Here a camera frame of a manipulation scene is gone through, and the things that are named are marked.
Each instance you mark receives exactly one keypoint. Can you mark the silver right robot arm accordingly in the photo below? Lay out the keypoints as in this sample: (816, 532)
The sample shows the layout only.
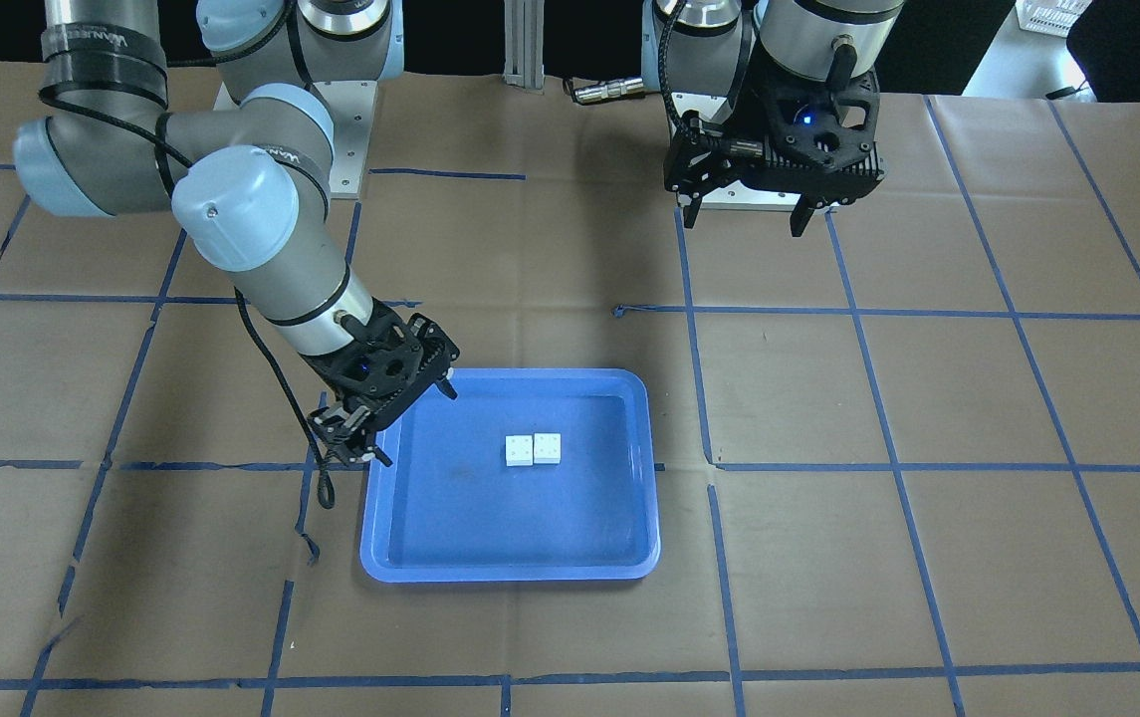
(250, 186)

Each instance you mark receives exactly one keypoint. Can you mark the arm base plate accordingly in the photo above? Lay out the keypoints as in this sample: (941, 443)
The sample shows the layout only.
(735, 196)
(344, 113)

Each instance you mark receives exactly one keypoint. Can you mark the silver cable connector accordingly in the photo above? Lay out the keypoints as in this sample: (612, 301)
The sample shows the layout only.
(598, 93)

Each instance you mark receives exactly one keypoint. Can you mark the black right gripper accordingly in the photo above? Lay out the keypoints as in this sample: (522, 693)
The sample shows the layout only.
(338, 390)

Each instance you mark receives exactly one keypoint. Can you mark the aluminium frame post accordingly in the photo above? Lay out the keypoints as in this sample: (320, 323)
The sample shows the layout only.
(523, 41)

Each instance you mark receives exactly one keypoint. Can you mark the blue plastic tray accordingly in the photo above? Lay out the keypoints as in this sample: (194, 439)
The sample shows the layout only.
(449, 510)

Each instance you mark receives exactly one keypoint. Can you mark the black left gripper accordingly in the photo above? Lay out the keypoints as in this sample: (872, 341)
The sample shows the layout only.
(741, 118)

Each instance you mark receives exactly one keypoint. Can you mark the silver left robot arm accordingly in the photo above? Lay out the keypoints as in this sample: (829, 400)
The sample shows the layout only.
(706, 47)

